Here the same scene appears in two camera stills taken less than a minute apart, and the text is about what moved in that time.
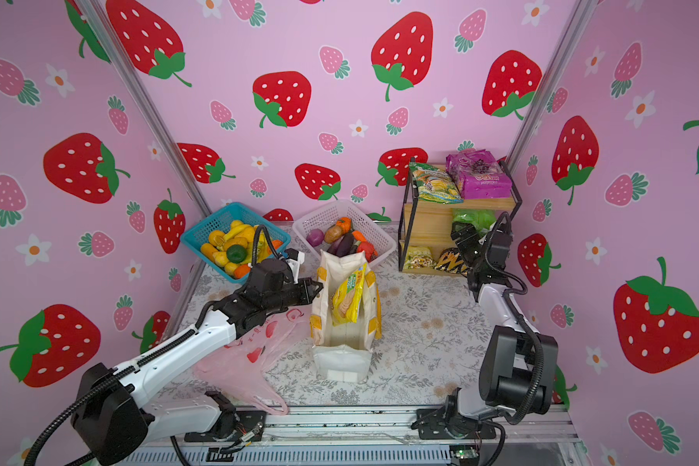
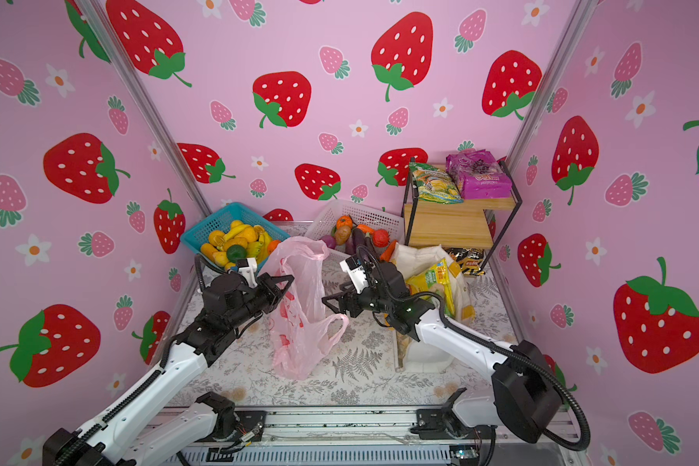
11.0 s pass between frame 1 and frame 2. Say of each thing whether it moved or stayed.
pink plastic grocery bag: moved
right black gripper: moved
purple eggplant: moved
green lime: stayed
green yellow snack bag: stayed
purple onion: moved
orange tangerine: moved
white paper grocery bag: moved
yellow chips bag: moved
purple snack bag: stayed
